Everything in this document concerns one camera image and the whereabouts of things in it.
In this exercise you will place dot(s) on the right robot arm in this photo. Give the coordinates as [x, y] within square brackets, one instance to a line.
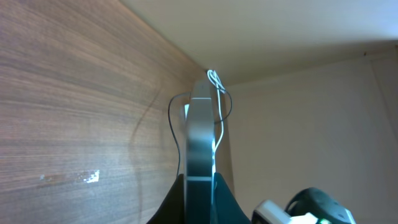
[322, 206]

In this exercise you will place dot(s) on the blue Galaxy smartphone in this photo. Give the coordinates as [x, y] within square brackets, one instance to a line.
[199, 160]

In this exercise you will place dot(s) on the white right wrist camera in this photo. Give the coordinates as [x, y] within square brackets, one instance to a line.
[267, 212]

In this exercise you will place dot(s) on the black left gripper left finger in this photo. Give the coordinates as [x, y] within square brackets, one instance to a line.
[171, 210]

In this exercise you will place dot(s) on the white power strip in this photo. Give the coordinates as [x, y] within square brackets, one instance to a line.
[184, 111]

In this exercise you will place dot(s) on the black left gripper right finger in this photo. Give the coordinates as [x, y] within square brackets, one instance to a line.
[228, 210]

